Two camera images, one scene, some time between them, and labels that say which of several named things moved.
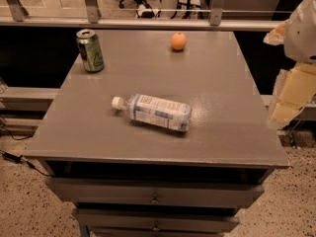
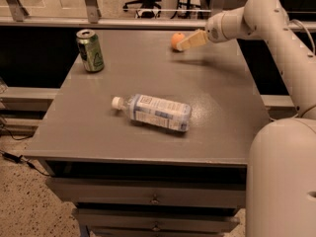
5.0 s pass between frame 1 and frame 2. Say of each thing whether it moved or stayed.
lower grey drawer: stayed
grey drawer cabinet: stayed
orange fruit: stayed
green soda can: stayed
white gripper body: moved
